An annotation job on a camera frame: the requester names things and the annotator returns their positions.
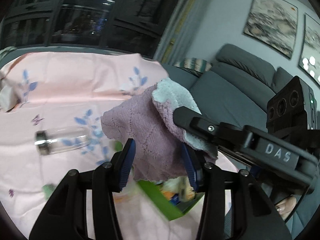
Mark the purple knitted cloth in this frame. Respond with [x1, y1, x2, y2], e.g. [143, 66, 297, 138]
[100, 77, 218, 182]

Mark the green towel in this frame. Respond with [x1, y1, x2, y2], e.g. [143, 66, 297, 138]
[41, 184, 57, 200]

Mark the black cable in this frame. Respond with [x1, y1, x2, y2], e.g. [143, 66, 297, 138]
[284, 187, 310, 222]

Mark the grey sofa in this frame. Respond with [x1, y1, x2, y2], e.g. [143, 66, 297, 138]
[162, 44, 320, 238]

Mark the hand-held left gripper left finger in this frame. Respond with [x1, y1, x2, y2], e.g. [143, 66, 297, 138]
[29, 138, 137, 240]

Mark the clear glass jar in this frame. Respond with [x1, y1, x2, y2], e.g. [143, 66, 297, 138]
[34, 126, 88, 157]

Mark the striped cushion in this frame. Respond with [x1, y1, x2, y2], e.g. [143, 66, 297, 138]
[174, 57, 213, 72]

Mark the large framed landscape painting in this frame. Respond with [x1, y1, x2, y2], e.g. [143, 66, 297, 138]
[243, 0, 299, 60]

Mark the dark glass window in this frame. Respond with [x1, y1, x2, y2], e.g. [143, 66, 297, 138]
[0, 0, 190, 58]

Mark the person's right hand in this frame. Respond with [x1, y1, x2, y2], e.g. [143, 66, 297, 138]
[275, 195, 299, 221]

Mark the framed painting with glare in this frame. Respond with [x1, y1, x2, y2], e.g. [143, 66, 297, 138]
[299, 13, 320, 70]

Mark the green box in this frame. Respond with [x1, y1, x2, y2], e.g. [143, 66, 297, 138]
[136, 177, 204, 222]

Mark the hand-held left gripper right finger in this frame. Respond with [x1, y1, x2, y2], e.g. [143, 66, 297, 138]
[180, 142, 293, 240]

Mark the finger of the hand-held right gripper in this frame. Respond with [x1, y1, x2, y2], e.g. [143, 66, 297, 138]
[173, 106, 253, 155]

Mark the yellow white knitted hat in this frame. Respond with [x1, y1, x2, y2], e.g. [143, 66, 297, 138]
[0, 80, 23, 112]

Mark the pink printed blanket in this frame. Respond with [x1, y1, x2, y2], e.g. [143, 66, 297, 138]
[0, 51, 238, 240]

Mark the blue juice box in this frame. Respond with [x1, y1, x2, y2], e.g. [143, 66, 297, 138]
[161, 190, 182, 207]

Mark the small yellow packet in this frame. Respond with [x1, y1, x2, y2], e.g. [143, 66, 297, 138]
[179, 180, 197, 202]

